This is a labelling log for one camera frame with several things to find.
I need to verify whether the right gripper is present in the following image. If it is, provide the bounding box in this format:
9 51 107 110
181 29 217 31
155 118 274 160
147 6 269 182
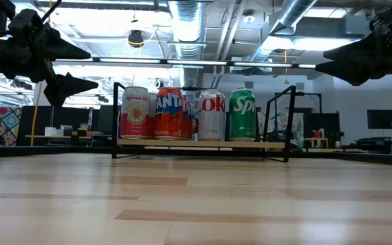
314 16 392 86

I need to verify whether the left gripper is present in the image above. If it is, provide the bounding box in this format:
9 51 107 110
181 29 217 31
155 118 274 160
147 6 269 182
0 22 99 107

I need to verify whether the silver red-logo soda can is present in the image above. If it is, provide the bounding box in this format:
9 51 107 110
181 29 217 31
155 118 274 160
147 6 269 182
120 86 151 140
198 89 227 142

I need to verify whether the green Sprite can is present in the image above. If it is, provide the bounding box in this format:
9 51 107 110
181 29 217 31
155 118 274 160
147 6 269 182
229 88 257 142

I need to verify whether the red soda can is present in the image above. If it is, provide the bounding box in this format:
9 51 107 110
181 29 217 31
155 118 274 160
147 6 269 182
183 95 195 140

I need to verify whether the white column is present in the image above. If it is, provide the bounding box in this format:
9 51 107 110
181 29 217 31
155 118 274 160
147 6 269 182
34 81 63 106

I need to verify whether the black partition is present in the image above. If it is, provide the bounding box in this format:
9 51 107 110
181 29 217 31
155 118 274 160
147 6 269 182
16 104 115 146

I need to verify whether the black monitor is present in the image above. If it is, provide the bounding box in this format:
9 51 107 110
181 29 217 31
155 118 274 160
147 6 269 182
366 108 392 130

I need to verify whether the white box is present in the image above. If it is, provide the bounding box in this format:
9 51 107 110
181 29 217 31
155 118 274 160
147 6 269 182
44 126 65 137

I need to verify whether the black ceiling fixture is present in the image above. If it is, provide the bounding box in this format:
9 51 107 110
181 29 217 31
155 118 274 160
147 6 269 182
127 29 145 48

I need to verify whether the colourful patterned panel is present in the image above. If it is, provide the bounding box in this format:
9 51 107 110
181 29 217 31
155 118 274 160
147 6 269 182
0 103 22 146

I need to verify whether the wooden rack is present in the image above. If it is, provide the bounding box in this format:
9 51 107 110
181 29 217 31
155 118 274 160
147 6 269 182
303 129 329 149

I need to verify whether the yellow cable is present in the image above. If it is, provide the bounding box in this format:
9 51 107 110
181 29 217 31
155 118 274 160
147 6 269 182
29 0 54 147

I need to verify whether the black wire shelf rack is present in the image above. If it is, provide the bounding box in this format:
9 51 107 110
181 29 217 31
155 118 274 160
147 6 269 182
111 81 297 163

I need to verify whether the yellow hanging cord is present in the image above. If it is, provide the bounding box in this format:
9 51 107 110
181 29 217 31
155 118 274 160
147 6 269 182
283 49 291 85

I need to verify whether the silver round ceiling duct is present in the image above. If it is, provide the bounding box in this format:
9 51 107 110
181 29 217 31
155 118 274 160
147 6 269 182
250 0 319 62

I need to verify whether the black aluminium table frame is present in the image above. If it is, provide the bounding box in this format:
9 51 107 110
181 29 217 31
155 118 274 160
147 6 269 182
0 145 392 167

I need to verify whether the silver ventilation duct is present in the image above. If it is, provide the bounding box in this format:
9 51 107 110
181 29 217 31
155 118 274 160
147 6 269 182
167 0 206 61

